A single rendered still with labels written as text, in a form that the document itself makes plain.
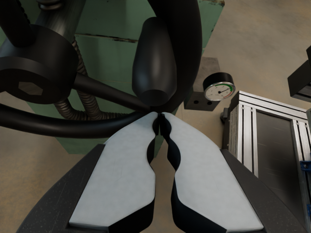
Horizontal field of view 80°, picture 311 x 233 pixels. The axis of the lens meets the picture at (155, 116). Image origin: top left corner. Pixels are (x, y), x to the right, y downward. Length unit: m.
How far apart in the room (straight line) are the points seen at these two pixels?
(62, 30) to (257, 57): 1.66
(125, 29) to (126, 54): 0.06
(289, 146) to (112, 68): 0.90
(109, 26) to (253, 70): 1.39
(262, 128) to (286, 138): 0.12
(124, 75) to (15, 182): 0.79
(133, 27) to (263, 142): 0.82
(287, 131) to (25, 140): 1.30
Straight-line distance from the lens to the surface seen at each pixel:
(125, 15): 0.36
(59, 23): 0.22
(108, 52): 0.41
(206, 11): 0.36
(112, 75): 0.46
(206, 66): 0.51
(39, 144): 1.11
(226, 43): 1.75
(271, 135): 1.06
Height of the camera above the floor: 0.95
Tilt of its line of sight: 59 degrees down
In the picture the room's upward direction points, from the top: 15 degrees clockwise
